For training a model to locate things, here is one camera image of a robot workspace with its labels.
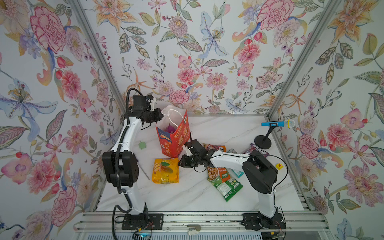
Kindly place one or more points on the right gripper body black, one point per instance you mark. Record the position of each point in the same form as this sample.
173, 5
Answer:
197, 160

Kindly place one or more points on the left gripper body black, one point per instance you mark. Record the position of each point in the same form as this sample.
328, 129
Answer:
152, 116

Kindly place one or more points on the orange candy snack packet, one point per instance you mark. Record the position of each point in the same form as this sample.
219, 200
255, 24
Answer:
214, 147

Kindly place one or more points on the red paper gift bag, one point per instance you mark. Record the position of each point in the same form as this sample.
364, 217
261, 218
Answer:
172, 145

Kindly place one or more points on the yellow snack packet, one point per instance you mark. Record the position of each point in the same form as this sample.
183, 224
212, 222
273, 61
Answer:
165, 171

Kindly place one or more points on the purple snack packet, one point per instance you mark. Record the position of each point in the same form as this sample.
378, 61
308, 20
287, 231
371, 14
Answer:
170, 129

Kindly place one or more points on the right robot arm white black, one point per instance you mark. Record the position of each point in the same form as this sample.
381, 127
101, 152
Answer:
260, 172

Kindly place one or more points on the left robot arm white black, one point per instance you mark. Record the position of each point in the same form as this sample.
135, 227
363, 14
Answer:
120, 163

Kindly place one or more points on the orange green noodle packet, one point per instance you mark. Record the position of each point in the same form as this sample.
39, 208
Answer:
218, 175

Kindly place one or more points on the small green toy piece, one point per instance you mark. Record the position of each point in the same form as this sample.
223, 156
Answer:
142, 145

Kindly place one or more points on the teal snack packet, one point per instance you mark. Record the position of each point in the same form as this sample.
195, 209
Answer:
236, 172

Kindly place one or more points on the green snack packet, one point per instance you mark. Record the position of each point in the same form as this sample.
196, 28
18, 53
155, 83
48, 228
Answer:
229, 188

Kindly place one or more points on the magenta striped snack packet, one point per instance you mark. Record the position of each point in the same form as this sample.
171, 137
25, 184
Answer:
253, 147

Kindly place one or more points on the small yellow toy block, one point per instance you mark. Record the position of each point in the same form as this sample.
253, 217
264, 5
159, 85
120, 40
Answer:
279, 166

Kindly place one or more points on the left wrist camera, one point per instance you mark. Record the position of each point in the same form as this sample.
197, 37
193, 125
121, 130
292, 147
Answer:
151, 102

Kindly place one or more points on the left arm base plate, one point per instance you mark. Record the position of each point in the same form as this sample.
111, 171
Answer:
142, 222

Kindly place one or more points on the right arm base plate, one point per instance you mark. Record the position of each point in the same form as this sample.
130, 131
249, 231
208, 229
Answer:
257, 221

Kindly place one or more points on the aluminium mounting rail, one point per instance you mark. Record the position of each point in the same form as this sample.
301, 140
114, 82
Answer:
296, 221

